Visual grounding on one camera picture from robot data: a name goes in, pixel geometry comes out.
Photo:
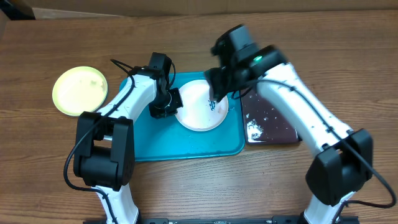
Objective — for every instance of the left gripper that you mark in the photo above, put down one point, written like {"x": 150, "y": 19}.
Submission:
{"x": 157, "y": 113}

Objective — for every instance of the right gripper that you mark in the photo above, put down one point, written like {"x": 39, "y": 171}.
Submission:
{"x": 222, "y": 88}

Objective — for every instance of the white plate with stain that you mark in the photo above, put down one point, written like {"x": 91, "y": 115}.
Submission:
{"x": 198, "y": 112}

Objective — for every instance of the yellow plate with stain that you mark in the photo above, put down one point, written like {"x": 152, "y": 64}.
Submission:
{"x": 80, "y": 89}

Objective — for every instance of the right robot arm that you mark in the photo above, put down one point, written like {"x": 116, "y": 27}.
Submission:
{"x": 342, "y": 157}

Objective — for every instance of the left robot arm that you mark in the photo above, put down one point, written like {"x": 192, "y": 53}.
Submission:
{"x": 102, "y": 160}

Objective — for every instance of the teal plastic serving tray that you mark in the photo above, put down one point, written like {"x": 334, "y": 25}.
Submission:
{"x": 166, "y": 139}

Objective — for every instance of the black water tray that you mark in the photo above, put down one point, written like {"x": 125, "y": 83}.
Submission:
{"x": 264, "y": 124}

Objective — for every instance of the dark object top left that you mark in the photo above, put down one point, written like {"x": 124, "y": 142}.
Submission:
{"x": 17, "y": 10}

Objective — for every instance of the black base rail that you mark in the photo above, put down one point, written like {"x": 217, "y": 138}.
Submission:
{"x": 273, "y": 220}

